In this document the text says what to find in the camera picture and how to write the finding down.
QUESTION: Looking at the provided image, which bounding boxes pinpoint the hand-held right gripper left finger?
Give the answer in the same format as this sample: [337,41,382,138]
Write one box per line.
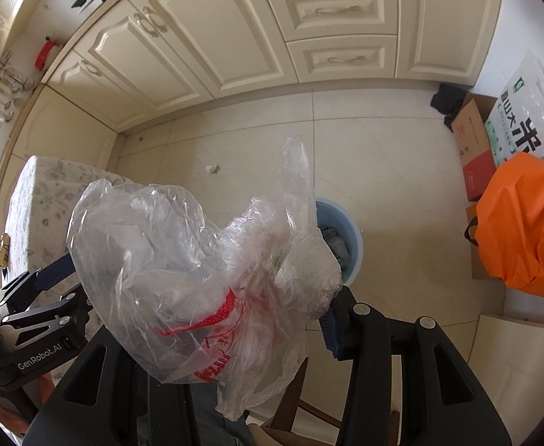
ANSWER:
[21,332,203,446]

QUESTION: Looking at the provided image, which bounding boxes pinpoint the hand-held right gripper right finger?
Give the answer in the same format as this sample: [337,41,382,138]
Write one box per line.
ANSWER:
[318,283,509,446]

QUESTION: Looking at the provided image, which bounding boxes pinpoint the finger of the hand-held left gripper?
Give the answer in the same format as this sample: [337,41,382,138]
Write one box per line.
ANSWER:
[0,255,77,310]
[0,290,91,335]

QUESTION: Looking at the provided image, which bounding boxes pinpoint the clear plastic bag red print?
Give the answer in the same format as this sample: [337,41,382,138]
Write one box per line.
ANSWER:
[67,135,343,420]

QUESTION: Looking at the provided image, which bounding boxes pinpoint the light blue trash bin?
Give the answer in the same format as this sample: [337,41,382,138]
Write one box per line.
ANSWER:
[314,198,362,286]

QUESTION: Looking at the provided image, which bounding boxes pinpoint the blue white patterned tablecloth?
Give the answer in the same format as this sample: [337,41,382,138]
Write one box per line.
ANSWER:
[3,155,136,298]

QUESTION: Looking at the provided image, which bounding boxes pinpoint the dark wooden chair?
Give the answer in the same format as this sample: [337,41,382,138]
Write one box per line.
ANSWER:
[246,357,347,446]

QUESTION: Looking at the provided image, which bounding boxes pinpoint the person's trouser leg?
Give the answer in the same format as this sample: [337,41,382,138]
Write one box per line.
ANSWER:
[207,400,259,446]

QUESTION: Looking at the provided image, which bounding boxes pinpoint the cream flat panel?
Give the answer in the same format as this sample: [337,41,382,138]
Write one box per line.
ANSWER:
[467,313,544,433]

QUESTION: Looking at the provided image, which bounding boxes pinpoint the red container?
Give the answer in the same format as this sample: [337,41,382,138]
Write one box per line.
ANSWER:
[37,39,55,68]

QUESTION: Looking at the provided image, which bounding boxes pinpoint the orange bag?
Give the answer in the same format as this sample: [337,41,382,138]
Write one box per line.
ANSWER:
[475,151,544,298]

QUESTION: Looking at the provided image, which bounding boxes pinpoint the brown red cardboard box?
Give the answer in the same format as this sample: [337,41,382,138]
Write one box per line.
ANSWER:
[451,93,500,201]

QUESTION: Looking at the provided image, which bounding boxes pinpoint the black cloth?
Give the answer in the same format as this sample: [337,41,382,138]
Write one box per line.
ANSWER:
[430,83,469,126]

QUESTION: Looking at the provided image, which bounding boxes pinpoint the cream kitchen base cabinets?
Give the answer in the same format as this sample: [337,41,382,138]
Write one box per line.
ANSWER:
[0,0,505,252]

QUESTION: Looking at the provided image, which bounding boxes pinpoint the white green rice bag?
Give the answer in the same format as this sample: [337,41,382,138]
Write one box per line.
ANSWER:
[483,49,544,168]

